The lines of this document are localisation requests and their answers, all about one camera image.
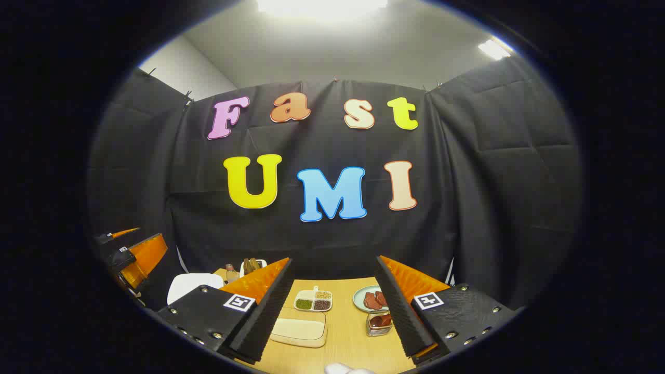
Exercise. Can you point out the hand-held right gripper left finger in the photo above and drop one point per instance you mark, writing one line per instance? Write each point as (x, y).
(265, 317)

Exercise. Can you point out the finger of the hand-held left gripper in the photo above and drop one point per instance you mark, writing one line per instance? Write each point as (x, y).
(106, 237)
(148, 257)

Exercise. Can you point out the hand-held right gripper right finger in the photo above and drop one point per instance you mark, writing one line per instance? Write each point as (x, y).
(402, 317)

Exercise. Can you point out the dark wooden spoon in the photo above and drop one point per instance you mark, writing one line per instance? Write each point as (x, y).
(380, 320)

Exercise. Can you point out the white rice cooker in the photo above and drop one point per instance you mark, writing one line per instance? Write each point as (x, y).
(192, 284)

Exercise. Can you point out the clear plastic rice container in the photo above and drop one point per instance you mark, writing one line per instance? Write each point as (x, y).
(298, 343)

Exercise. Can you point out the pile of green mung beans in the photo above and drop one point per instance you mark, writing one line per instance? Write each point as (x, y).
(304, 304)

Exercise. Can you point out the white divided dish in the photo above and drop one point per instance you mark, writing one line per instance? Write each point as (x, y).
(304, 294)

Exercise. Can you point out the pale green plate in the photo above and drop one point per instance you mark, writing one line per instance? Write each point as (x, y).
(358, 298)

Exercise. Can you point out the white toaster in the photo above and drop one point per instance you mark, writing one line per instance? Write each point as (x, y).
(262, 264)

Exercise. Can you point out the clear water bottle red label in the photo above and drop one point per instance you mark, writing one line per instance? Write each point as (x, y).
(230, 274)

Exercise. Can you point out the pile of red beans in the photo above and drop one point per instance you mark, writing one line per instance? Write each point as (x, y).
(321, 305)

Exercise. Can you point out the pile of yellow soybeans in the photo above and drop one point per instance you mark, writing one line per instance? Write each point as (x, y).
(323, 295)

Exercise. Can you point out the black backdrop cloth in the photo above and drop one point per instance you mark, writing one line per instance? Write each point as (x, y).
(322, 239)

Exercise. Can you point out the ceiling light panel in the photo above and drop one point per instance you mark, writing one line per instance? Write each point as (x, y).
(493, 49)
(322, 6)

